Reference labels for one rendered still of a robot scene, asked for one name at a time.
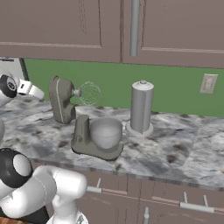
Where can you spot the mauve wall cupboard door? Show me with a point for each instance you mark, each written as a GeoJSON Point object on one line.
{"type": "Point", "coordinates": [58, 26]}
{"type": "Point", "coordinates": [180, 29]}

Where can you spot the mauve drawer front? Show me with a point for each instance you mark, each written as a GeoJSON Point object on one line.
{"type": "Point", "coordinates": [166, 191]}
{"type": "Point", "coordinates": [116, 182]}

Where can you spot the grey paper towel roll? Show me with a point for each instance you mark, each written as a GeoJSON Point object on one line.
{"type": "Point", "coordinates": [141, 106]}

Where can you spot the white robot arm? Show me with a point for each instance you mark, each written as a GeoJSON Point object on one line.
{"type": "Point", "coordinates": [35, 186]}

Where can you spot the beige wall outlet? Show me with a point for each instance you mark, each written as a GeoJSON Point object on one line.
{"type": "Point", "coordinates": [208, 83]}

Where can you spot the olive grey mixer base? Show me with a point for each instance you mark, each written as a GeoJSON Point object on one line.
{"type": "Point", "coordinates": [83, 143]}

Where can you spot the grey mixer bowl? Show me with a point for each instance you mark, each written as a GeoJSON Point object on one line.
{"type": "Point", "coordinates": [106, 132]}

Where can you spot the white appliance with dark edge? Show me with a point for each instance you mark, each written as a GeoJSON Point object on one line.
{"type": "Point", "coordinates": [13, 66]}

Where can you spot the olive grey mixer head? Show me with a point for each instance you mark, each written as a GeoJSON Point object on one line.
{"type": "Point", "coordinates": [61, 100]}

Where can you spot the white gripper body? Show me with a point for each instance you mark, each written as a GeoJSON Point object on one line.
{"type": "Point", "coordinates": [36, 91]}

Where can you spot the mauve base cupboard door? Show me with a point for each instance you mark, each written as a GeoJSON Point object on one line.
{"type": "Point", "coordinates": [110, 211]}
{"type": "Point", "coordinates": [186, 217]}

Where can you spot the white towel holder base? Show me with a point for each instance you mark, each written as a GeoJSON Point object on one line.
{"type": "Point", "coordinates": [147, 132]}

